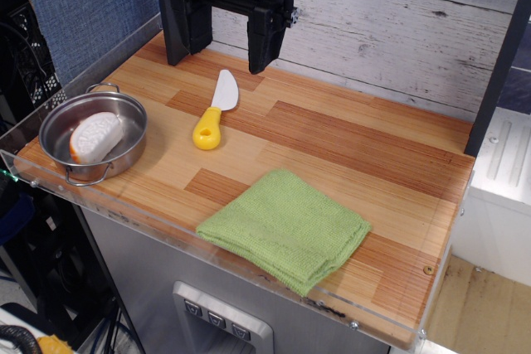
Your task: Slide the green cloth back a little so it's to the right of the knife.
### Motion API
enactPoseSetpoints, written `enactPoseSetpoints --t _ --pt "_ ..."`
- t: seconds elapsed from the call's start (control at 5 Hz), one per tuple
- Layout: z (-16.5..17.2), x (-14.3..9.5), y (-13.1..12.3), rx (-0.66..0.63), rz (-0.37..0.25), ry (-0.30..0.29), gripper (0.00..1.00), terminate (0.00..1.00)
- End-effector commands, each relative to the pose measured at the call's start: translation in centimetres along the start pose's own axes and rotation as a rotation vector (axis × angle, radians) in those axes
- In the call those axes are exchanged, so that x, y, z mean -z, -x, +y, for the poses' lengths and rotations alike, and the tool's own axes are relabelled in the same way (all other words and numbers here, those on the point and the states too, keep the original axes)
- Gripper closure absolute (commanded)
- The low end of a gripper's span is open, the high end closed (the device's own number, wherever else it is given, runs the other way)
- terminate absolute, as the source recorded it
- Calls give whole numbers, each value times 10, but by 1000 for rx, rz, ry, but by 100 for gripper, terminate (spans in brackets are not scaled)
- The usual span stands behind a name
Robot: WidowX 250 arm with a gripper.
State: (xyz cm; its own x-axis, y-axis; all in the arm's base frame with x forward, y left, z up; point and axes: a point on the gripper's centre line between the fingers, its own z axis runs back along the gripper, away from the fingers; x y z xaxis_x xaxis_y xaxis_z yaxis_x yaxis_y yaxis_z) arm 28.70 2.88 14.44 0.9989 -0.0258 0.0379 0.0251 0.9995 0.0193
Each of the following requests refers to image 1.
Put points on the green cloth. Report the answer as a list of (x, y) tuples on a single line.
[(289, 229)]

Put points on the blue fabric partition panel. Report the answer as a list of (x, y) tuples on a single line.
[(88, 39)]

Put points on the white toy cheese wedge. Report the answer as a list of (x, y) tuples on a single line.
[(95, 137)]

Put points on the small steel pot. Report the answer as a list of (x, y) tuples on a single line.
[(55, 133)]

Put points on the black plastic crate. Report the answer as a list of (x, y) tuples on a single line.
[(27, 69)]

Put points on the clear acrylic table guard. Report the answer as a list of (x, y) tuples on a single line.
[(402, 169)]

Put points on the steel dispenser button panel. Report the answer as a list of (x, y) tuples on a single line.
[(210, 325)]

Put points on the white aluminium block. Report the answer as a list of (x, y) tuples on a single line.
[(502, 166)]

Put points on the dark left frame post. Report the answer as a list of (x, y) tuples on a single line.
[(175, 49)]

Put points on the dark frame post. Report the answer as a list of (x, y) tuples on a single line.
[(504, 61), (175, 49)]

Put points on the yellow handled toy knife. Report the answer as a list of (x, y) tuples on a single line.
[(207, 134)]

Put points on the dark right frame post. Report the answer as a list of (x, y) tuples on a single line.
[(504, 61)]

